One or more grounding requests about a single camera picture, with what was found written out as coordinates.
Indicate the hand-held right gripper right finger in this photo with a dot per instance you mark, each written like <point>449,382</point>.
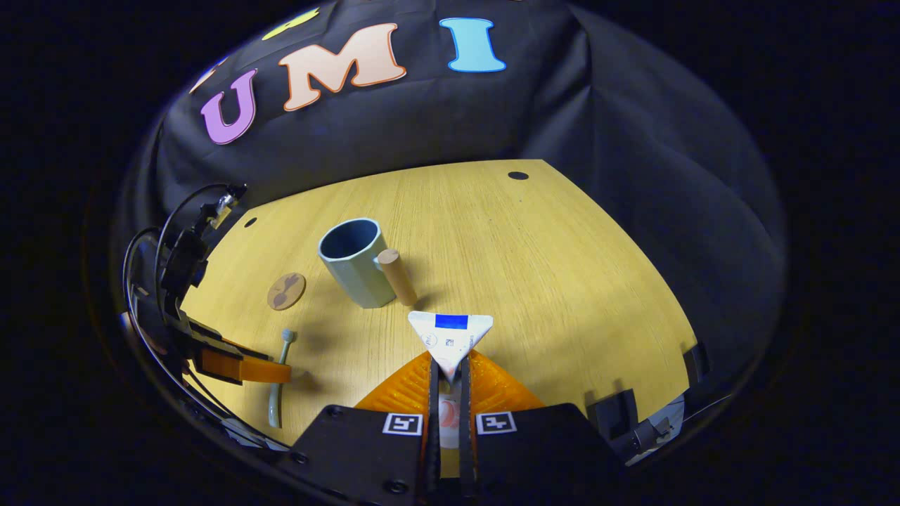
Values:
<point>465,400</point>

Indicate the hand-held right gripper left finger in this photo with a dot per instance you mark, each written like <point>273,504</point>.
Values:
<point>433,400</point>

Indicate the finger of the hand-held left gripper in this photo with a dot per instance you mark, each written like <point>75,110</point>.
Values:
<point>246,369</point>

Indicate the pale green toothbrush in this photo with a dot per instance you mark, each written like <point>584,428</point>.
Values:
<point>275,407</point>

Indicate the white toothpaste tube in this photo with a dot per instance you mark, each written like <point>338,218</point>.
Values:
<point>450,341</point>

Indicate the round wooden coaster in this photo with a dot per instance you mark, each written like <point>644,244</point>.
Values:
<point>286,291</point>

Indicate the black desk edge clamp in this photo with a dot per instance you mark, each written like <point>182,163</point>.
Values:
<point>612,414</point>
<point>696,364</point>

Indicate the black backdrop cloth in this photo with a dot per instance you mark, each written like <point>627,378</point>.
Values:
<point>457,126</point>

